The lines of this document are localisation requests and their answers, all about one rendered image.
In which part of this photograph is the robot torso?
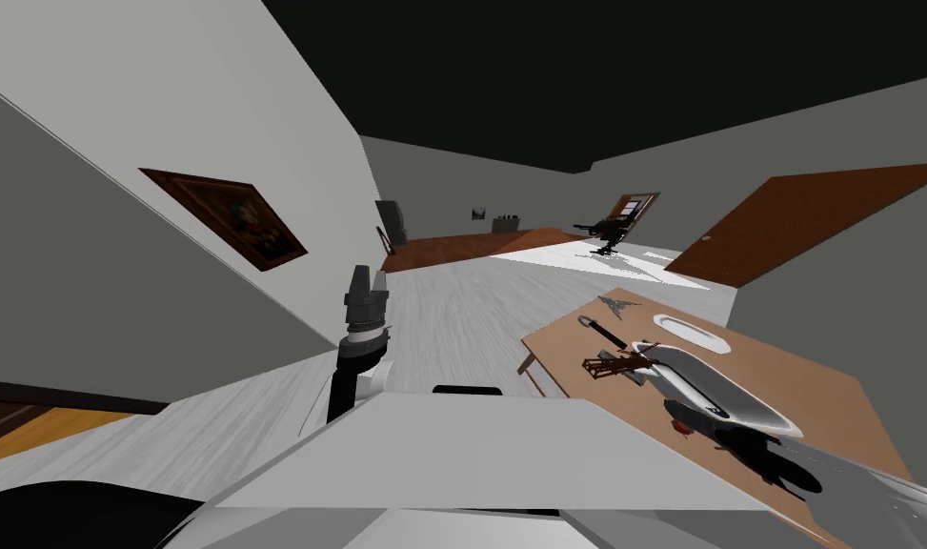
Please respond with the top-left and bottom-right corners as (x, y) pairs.
(156, 384), (778, 549)

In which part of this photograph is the brown lattice utensil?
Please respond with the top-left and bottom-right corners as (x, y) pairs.
(581, 344), (651, 382)

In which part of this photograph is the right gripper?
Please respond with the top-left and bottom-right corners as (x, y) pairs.
(595, 349), (651, 387)

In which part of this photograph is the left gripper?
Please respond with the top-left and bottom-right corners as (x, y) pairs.
(344, 265), (391, 331)

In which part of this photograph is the dark grey tall cabinet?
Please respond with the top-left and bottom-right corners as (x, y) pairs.
(374, 198), (410, 248)

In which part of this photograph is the dark framed wall painting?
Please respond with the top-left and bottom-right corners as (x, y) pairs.
(138, 167), (310, 274)

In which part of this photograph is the brown door with window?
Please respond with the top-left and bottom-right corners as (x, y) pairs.
(606, 192), (662, 232)

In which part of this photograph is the brown wooden table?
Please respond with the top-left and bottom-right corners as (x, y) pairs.
(516, 287), (916, 549)

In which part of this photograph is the white oval plate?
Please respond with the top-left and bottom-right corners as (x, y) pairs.
(652, 313), (733, 356)

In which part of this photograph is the black-handled metal spoon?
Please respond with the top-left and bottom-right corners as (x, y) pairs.
(577, 314), (631, 351)

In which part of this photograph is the black office chair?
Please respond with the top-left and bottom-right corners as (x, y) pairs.
(573, 214), (634, 256)

